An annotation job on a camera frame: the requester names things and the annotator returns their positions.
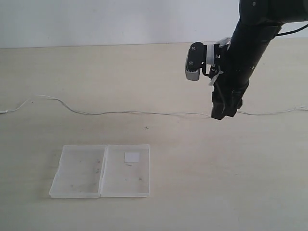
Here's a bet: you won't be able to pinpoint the clear plastic hinged storage box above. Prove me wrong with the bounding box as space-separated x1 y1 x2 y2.
49 144 150 199

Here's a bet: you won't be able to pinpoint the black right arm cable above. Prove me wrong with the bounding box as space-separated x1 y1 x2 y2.
275 23 308 37

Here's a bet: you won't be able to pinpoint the white paper label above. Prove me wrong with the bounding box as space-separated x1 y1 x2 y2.
124 152 140 163

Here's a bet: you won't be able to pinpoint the white wired earphones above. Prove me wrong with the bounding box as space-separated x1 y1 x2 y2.
0 95 308 118

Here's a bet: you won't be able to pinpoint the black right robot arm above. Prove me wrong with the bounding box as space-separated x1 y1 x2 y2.
205 0 308 120

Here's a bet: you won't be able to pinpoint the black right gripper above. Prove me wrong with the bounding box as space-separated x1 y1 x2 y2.
205 42 261 120

